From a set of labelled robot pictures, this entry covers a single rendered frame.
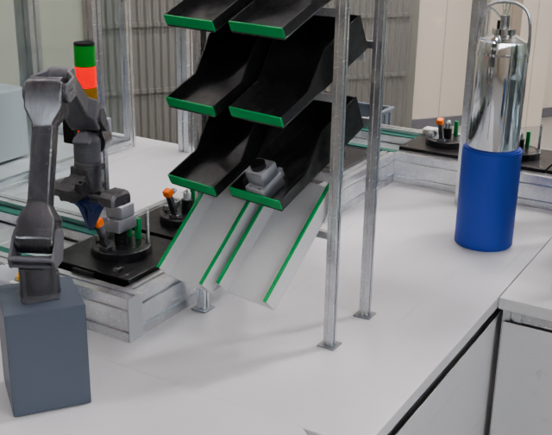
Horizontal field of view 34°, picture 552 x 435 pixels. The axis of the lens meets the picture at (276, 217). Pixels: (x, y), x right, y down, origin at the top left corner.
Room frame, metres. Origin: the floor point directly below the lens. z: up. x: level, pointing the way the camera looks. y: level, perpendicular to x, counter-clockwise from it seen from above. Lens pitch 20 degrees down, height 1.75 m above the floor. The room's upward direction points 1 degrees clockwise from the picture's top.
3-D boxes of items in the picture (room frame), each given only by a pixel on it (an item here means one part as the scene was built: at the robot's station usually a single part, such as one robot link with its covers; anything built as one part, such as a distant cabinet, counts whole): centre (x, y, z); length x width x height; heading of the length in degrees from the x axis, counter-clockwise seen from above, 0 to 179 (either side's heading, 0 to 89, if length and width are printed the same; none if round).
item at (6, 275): (1.77, 0.54, 0.93); 0.21 x 0.07 x 0.06; 59
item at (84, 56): (2.11, 0.46, 1.38); 0.05 x 0.05 x 0.05
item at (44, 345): (1.47, 0.43, 0.96); 0.14 x 0.14 x 0.20; 23
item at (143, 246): (1.91, 0.35, 0.98); 0.14 x 0.14 x 0.02
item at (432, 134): (2.92, -0.57, 1.01); 0.24 x 0.24 x 0.13; 59
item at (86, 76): (2.11, 0.46, 1.33); 0.05 x 0.05 x 0.05
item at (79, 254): (1.91, 0.35, 0.96); 0.24 x 0.24 x 0.02; 59
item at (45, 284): (1.47, 0.42, 1.09); 0.07 x 0.07 x 0.06; 23
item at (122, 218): (1.92, 0.35, 1.06); 0.08 x 0.04 x 0.07; 150
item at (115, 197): (1.83, 0.40, 1.17); 0.19 x 0.06 x 0.08; 59
